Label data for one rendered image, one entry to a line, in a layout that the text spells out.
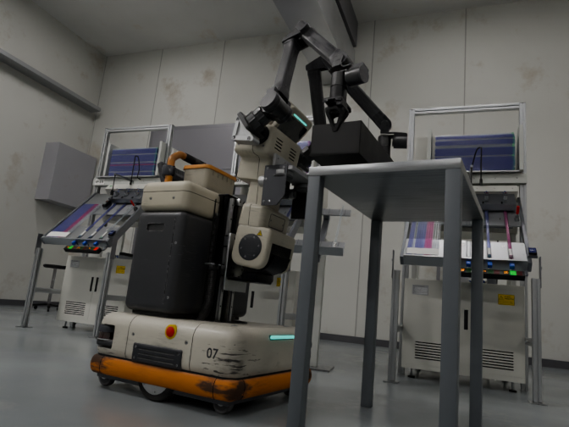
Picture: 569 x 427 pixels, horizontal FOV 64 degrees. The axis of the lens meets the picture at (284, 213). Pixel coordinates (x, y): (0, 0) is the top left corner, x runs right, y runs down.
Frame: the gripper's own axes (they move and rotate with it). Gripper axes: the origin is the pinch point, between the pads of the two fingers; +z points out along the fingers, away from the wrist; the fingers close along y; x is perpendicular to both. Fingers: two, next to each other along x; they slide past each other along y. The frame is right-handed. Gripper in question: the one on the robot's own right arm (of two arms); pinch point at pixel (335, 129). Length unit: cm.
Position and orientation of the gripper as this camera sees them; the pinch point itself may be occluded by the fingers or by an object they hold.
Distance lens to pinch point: 153.0
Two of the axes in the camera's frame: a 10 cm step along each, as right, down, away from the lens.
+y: 4.6, 2.3, 8.6
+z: -1.0, 9.7, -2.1
